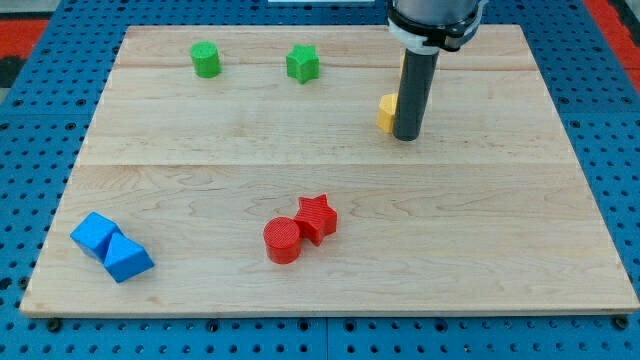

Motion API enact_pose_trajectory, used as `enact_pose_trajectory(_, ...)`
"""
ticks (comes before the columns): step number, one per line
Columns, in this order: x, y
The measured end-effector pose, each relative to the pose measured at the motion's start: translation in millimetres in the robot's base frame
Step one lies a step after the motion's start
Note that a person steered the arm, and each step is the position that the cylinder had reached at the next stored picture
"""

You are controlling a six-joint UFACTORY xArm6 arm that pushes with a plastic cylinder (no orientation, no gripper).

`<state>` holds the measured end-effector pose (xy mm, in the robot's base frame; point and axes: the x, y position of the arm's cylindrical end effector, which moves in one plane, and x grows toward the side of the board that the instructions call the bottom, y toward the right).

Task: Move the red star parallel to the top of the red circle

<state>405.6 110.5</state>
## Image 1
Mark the red cylinder block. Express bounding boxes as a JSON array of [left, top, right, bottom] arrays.
[[263, 217, 301, 264]]

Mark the blue triangular block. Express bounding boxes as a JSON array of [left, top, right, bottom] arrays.
[[103, 233, 154, 283]]

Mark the blue cube block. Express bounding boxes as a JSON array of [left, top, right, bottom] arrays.
[[70, 212, 122, 262]]

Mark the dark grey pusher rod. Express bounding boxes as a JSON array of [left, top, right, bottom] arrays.
[[392, 49, 439, 141]]

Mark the green cylinder block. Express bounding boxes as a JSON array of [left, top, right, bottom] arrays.
[[190, 41, 222, 78]]

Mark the red star block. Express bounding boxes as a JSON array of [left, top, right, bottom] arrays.
[[294, 194, 338, 247]]

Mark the yellow block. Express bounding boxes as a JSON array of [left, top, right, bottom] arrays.
[[376, 93, 398, 133]]

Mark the wooden board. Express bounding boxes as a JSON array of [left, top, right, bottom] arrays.
[[20, 25, 639, 318]]

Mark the green star block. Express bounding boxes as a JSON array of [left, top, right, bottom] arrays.
[[286, 44, 320, 84]]

